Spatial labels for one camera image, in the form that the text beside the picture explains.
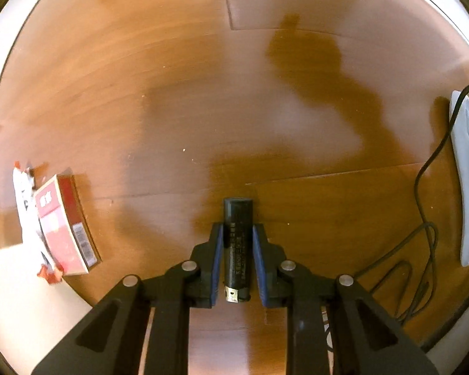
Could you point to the red cigarette pack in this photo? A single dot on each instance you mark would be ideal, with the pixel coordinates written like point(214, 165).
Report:
point(58, 222)

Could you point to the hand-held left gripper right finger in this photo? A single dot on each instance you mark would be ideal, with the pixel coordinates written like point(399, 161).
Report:
point(260, 261)

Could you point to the black lighter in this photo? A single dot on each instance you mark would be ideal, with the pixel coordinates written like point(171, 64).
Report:
point(238, 242)

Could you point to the crumpled red white wrapper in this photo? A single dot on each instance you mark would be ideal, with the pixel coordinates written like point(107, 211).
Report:
point(25, 199)

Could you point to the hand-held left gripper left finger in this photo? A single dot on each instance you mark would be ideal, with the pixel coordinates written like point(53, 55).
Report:
point(218, 259)

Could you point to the beige square trash bin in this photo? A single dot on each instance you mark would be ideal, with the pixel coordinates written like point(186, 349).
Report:
point(15, 320)

